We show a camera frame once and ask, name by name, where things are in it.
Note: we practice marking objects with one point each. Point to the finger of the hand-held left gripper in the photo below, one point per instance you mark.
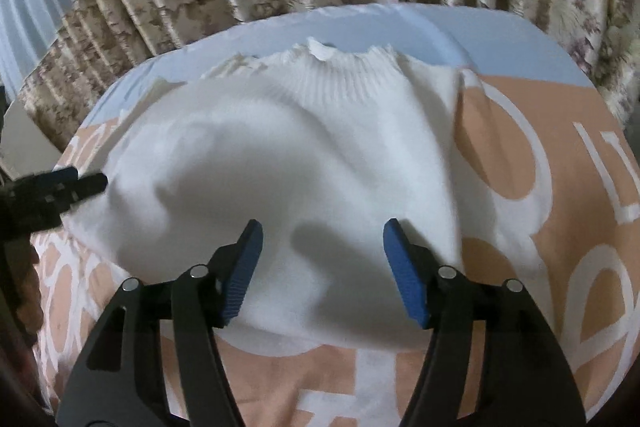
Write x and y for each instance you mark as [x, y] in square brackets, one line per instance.
[90, 185]
[55, 177]

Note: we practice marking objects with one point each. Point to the orange and blue printed blanket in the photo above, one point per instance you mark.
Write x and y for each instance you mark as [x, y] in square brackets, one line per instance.
[550, 217]

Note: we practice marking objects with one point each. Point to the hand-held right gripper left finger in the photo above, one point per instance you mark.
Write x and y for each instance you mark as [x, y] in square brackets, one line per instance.
[242, 269]

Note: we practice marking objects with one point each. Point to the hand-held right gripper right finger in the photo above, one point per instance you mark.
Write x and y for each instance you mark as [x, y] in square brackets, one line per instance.
[404, 272]

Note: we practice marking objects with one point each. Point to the white knit sweater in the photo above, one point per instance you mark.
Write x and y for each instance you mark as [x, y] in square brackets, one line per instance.
[300, 167]

